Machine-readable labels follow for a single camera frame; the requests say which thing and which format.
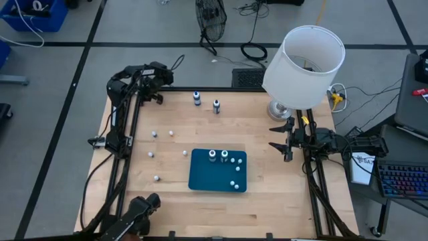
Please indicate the white drum lamp shade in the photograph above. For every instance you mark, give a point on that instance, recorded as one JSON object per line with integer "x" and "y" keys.
{"x": 294, "y": 80}

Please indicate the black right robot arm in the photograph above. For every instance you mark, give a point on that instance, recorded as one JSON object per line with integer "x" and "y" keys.
{"x": 364, "y": 145}

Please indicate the dark grey cart top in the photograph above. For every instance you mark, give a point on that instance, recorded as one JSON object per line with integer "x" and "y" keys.
{"x": 411, "y": 100}

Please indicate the black floor fan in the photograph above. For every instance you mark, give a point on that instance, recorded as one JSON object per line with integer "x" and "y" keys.
{"x": 210, "y": 20}

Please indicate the black table edge bracket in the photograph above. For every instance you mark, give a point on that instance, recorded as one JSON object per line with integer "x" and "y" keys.
{"x": 171, "y": 235}
{"x": 269, "y": 236}

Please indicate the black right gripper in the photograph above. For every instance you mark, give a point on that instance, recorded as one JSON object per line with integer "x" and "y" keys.
{"x": 299, "y": 140}

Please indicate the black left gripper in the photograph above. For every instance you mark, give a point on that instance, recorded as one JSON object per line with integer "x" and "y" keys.
{"x": 148, "y": 88}

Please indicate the RGB keyboard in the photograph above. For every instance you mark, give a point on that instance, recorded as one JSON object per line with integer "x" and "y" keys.
{"x": 401, "y": 177}

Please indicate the black box device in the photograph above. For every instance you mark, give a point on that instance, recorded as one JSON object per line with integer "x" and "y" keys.
{"x": 423, "y": 67}

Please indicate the blue plastic tray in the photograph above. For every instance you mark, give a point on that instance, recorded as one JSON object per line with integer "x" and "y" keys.
{"x": 207, "y": 177}

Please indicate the blue-tipped food colouring bottle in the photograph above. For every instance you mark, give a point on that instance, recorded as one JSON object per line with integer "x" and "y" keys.
{"x": 197, "y": 98}

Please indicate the green-tipped food colouring bottle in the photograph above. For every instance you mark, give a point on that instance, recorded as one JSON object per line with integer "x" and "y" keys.
{"x": 224, "y": 156}

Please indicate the purple-tipped food colouring bottle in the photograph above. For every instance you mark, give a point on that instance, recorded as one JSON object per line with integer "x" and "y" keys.
{"x": 212, "y": 155}

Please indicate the black aluminium table frame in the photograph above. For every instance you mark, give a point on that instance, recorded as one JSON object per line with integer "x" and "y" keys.
{"x": 200, "y": 89}

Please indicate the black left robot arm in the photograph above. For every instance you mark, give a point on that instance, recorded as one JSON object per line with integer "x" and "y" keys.
{"x": 117, "y": 88}

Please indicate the black-tipped food colouring bottle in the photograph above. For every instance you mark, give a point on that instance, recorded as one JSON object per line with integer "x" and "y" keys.
{"x": 216, "y": 106}

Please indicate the yellow power plug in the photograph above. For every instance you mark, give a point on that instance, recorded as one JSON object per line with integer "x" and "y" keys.
{"x": 337, "y": 98}

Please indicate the black cart frame with caster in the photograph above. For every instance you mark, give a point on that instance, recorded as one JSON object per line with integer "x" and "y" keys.
{"x": 381, "y": 214}

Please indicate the black perforated floor box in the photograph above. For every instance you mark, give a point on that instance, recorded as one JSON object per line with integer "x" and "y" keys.
{"x": 247, "y": 78}

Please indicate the red marker pen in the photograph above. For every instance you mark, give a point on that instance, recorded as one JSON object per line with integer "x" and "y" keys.
{"x": 419, "y": 92}

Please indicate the silver lamp base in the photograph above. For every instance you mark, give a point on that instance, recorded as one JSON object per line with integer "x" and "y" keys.
{"x": 279, "y": 114}

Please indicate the grey metal floor bar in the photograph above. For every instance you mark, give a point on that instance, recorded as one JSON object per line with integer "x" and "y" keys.
{"x": 13, "y": 79}

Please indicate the white printed paper sheet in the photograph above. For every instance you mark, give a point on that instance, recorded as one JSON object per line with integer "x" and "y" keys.
{"x": 362, "y": 170}

